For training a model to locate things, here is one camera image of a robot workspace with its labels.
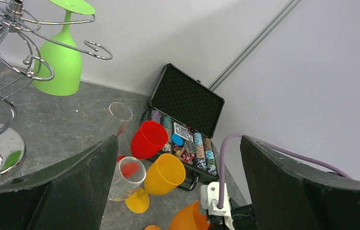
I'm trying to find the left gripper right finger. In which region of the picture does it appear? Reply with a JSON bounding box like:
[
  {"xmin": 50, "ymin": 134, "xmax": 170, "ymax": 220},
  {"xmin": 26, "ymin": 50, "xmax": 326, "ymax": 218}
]
[{"xmin": 240, "ymin": 136, "xmax": 360, "ymax": 230}]

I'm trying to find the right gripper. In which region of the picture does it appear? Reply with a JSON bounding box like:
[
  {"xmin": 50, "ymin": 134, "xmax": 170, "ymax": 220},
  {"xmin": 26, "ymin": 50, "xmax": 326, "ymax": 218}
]
[{"xmin": 231, "ymin": 203, "xmax": 258, "ymax": 230}]

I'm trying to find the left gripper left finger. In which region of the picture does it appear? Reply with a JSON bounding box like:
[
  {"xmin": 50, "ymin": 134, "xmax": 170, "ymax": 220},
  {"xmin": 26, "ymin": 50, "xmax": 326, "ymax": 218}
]
[{"xmin": 0, "ymin": 136, "xmax": 119, "ymax": 230}]

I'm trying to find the orange plastic wine glass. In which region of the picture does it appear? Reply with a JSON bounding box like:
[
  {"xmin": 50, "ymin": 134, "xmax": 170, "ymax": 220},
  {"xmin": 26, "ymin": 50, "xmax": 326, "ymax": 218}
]
[{"xmin": 168, "ymin": 201, "xmax": 210, "ymax": 230}]

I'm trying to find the clear wine glass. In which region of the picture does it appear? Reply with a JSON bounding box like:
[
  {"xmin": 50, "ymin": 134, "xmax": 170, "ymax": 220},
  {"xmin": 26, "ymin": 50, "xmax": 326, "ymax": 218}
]
[{"xmin": 108, "ymin": 156, "xmax": 146, "ymax": 202}]

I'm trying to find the yellow plastic wine glass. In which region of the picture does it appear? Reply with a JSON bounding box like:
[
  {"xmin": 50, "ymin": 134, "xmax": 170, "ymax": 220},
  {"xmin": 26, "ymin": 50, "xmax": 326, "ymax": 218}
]
[{"xmin": 125, "ymin": 153, "xmax": 186, "ymax": 213}]

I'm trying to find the clear flute glass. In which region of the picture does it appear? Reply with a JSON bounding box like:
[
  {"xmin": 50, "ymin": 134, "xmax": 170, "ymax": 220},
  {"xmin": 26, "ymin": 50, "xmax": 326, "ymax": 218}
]
[{"xmin": 104, "ymin": 102, "xmax": 133, "ymax": 137}]

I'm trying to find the red plastic wine glass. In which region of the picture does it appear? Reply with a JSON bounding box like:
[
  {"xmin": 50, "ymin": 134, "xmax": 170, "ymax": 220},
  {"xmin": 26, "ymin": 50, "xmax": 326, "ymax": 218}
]
[{"xmin": 130, "ymin": 120, "xmax": 168, "ymax": 160}]

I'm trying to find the green plastic wine glass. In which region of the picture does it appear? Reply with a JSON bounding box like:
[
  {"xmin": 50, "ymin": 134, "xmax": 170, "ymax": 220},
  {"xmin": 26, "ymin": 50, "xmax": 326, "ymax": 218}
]
[{"xmin": 33, "ymin": 0, "xmax": 95, "ymax": 96}]

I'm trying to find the chrome wine glass rack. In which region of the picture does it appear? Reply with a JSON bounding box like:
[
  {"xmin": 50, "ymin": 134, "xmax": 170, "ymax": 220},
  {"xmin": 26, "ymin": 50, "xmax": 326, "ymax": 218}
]
[{"xmin": 0, "ymin": 0, "xmax": 114, "ymax": 184}]

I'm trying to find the black poker chip case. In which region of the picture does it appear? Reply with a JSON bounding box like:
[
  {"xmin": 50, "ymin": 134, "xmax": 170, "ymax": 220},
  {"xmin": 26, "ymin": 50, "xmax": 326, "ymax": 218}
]
[{"xmin": 141, "ymin": 63, "xmax": 225, "ymax": 191}]

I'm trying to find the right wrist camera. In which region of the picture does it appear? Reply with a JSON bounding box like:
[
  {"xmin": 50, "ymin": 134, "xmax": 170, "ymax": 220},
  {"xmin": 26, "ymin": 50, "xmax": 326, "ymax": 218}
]
[{"xmin": 198, "ymin": 182, "xmax": 235, "ymax": 230}]

